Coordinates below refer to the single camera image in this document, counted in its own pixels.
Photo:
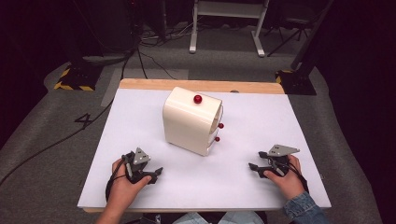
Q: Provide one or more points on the black tripod stand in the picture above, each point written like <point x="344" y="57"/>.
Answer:
<point x="292" y="26"/>

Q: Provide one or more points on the person's left hand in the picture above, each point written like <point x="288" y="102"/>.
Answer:
<point x="121" y="189"/>

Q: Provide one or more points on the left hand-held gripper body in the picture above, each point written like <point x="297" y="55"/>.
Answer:
<point x="139" y="157"/>

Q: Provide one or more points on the black stand with base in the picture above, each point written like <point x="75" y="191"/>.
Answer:
<point x="299" y="81"/>

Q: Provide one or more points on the white desk frame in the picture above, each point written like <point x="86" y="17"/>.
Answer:
<point x="229" y="9"/>

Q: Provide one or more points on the cream toy oven red knobs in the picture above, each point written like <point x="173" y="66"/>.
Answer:
<point x="186" y="123"/>

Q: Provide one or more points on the white table board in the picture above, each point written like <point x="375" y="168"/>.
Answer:
<point x="249" y="174"/>

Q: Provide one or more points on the black yellow striped stand base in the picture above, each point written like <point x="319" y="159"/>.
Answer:
<point x="77" y="79"/>

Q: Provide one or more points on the dark equipment rack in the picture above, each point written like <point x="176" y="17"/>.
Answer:
<point x="106" y="28"/>

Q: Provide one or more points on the person's right hand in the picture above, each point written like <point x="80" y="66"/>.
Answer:
<point x="291" y="183"/>

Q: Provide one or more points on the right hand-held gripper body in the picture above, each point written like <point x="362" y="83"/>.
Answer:
<point x="280" y="151"/>

